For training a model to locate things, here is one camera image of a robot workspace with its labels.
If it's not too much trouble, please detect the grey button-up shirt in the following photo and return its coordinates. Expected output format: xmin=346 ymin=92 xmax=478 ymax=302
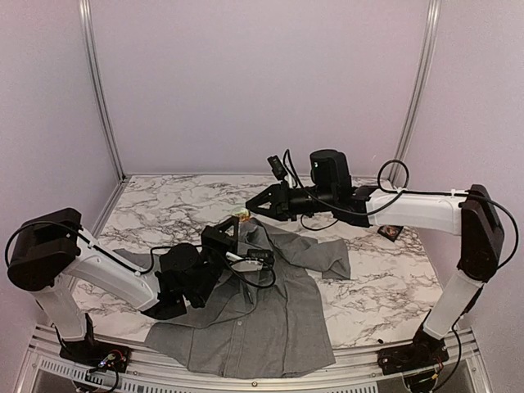
xmin=112 ymin=216 xmax=352 ymax=377

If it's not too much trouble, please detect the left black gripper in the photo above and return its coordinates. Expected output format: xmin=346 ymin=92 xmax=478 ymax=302
xmin=192 ymin=217 xmax=240 ymax=306

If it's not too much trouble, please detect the black display frame front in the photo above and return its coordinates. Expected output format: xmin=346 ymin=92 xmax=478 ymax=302
xmin=377 ymin=225 xmax=404 ymax=242

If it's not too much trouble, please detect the right aluminium frame post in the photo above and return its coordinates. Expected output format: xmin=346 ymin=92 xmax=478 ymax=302
xmin=394 ymin=0 xmax=442 ymax=161

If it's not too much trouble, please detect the aluminium frame post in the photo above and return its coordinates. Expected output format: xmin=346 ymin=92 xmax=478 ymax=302
xmin=79 ymin=0 xmax=126 ymax=183
xmin=394 ymin=0 xmax=442 ymax=161

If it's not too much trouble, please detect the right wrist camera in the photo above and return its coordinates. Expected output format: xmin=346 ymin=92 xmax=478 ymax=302
xmin=267 ymin=156 xmax=292 ymax=185

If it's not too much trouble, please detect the left aluminium frame post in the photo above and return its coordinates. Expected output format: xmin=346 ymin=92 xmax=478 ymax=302
xmin=79 ymin=0 xmax=126 ymax=183

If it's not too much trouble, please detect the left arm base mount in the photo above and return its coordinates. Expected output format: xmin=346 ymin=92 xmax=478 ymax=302
xmin=55 ymin=314 xmax=130 ymax=373

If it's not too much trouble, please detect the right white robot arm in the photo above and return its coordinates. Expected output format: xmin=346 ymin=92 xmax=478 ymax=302
xmin=246 ymin=149 xmax=509 ymax=367

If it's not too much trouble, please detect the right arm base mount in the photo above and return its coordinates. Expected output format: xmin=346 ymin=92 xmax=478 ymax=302
xmin=377 ymin=329 xmax=449 ymax=375

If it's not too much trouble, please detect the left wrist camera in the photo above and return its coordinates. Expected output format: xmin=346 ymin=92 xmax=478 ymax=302
xmin=225 ymin=249 xmax=274 ymax=273

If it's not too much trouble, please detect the orange portrait brooch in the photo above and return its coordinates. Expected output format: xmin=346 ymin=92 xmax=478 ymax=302
xmin=382 ymin=226 xmax=399 ymax=240

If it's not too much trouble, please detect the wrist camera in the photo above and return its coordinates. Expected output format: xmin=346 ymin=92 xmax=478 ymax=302
xmin=267 ymin=156 xmax=292 ymax=185
xmin=225 ymin=249 xmax=274 ymax=273

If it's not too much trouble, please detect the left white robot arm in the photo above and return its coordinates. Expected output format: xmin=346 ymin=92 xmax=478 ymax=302
xmin=4 ymin=208 xmax=239 ymax=364

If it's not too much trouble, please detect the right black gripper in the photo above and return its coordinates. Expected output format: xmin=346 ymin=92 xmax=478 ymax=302
xmin=246 ymin=180 xmax=336 ymax=221

